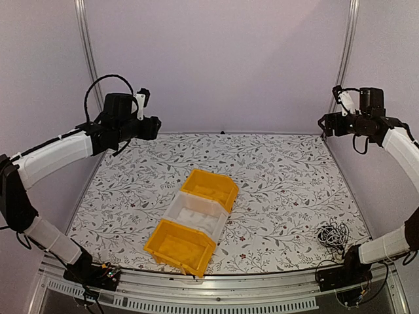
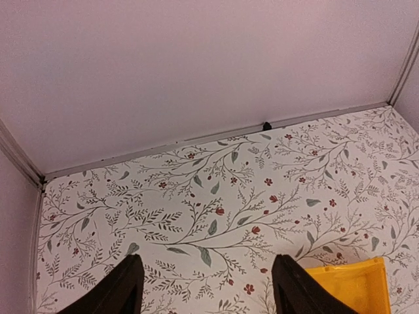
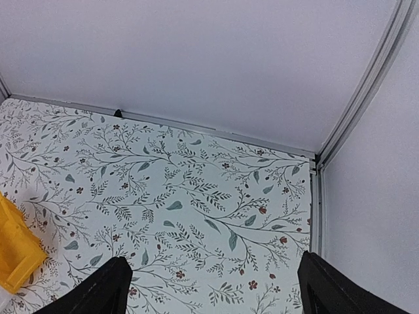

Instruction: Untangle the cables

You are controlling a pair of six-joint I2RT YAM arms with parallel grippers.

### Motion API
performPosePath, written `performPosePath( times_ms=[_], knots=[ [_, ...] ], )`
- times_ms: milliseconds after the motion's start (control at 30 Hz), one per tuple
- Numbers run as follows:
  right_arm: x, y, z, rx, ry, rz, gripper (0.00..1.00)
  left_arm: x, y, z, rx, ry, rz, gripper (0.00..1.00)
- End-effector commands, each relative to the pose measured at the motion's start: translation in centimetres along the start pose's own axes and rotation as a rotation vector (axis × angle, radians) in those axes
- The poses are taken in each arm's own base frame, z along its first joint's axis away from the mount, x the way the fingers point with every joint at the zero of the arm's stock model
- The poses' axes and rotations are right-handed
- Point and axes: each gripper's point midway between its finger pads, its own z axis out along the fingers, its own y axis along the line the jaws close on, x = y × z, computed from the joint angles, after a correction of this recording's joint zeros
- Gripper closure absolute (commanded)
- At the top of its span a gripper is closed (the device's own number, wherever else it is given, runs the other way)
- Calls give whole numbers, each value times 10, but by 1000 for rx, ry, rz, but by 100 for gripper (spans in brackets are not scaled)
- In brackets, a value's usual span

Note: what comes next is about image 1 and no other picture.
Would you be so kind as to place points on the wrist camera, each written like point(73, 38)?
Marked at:
point(343, 98)
point(142, 97)

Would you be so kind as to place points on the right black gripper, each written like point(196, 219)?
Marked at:
point(330, 118)

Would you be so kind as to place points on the aluminium frame post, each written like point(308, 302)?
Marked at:
point(81, 16)
point(349, 37)

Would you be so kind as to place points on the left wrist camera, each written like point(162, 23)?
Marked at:
point(142, 97)

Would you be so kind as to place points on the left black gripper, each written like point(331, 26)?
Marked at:
point(152, 129)

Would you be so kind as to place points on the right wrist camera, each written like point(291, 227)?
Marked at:
point(343, 98)

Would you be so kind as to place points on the yellow plastic bin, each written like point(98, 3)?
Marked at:
point(181, 247)
point(212, 186)

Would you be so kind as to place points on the white translucent plastic bin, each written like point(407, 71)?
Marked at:
point(197, 213)

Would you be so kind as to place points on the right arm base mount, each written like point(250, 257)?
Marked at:
point(354, 282)

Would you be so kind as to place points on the left aluminium frame post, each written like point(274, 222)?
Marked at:
point(81, 16)

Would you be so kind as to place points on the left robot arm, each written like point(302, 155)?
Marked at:
point(120, 121)

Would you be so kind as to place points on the far yellow plastic bin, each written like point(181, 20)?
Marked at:
point(212, 186)

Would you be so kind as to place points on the floral patterned table mat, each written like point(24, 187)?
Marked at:
point(258, 201)

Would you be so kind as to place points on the right aluminium frame post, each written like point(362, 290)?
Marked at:
point(349, 37)

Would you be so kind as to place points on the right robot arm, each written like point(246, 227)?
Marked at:
point(363, 114)

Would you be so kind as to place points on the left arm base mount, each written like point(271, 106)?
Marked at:
point(103, 276)

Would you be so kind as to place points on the near yellow plastic bin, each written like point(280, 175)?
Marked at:
point(181, 247)

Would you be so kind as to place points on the front aluminium rail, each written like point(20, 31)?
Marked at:
point(152, 292)

